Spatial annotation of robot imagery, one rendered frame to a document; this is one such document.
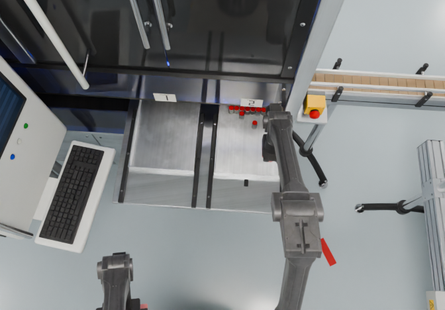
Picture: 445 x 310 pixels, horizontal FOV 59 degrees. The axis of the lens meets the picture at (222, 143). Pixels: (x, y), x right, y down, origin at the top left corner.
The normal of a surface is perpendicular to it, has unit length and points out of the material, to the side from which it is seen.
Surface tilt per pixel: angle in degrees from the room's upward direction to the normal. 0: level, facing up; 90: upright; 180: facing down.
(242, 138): 0
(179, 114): 0
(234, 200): 0
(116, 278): 41
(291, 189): 33
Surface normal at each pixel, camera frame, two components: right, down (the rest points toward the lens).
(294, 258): -0.01, 0.60
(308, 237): 0.00, -0.51
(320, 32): -0.07, 0.93
